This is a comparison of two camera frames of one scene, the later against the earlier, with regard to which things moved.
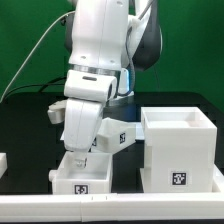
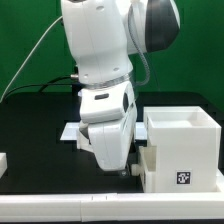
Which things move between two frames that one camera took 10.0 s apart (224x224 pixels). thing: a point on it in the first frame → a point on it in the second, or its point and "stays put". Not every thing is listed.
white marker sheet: x=139 y=127 stays put
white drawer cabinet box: x=180 y=148 stays put
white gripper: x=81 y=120 → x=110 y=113
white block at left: x=3 y=163 stays put
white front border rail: x=102 y=208 stays put
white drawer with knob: x=96 y=178 → x=147 y=162
